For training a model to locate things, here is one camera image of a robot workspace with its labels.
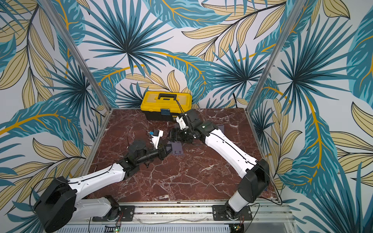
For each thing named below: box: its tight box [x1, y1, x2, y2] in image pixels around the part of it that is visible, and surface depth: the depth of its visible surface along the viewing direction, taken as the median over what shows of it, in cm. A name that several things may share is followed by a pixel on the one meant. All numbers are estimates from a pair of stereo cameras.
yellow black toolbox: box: [140, 91, 193, 122], surface depth 104 cm
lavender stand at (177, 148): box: [167, 140, 186, 157], surface depth 73 cm
